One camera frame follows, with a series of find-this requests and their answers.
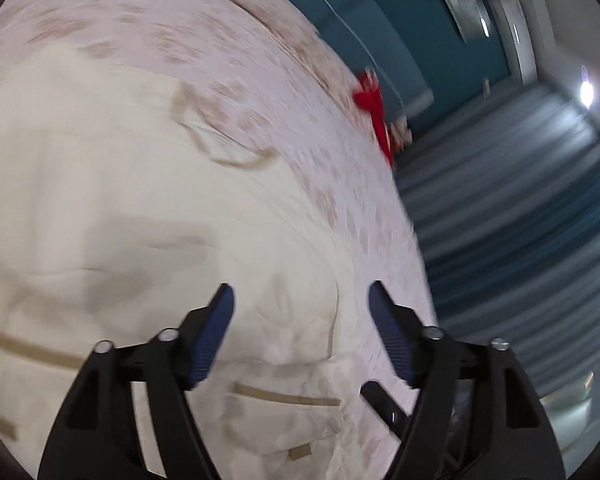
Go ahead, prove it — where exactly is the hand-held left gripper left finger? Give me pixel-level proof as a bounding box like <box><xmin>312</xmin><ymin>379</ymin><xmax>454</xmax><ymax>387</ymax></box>
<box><xmin>37</xmin><ymin>283</ymin><xmax>237</xmax><ymax>480</ymax></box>

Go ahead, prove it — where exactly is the cream garment with tan trim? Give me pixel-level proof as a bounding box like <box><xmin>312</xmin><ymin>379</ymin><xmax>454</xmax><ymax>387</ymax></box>
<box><xmin>0</xmin><ymin>42</ymin><xmax>362</xmax><ymax>480</ymax></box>

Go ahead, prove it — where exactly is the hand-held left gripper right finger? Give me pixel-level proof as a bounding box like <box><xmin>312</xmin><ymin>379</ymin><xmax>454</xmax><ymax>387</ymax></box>
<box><xmin>359</xmin><ymin>280</ymin><xmax>567</xmax><ymax>480</ymax></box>

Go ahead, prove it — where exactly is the blue-grey striped curtain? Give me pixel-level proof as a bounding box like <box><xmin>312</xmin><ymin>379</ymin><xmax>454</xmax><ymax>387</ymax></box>
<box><xmin>394</xmin><ymin>82</ymin><xmax>600</xmax><ymax>397</ymax></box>

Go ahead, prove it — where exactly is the bright ceiling lamp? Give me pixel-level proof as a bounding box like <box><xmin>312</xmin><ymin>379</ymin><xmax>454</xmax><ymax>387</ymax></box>
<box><xmin>577</xmin><ymin>64</ymin><xmax>597</xmax><ymax>109</ymax></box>

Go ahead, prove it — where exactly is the red cloth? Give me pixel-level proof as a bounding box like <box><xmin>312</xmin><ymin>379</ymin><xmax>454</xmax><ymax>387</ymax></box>
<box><xmin>352</xmin><ymin>70</ymin><xmax>399</xmax><ymax>167</ymax></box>

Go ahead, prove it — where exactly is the pink floral bedsheet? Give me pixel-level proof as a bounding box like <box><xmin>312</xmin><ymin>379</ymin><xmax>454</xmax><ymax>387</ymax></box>
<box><xmin>0</xmin><ymin>0</ymin><xmax>439</xmax><ymax>480</ymax></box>

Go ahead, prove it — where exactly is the floral patterned pillow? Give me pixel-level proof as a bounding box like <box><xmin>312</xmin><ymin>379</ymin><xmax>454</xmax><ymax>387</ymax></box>
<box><xmin>387</xmin><ymin>117</ymin><xmax>414</xmax><ymax>150</ymax></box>

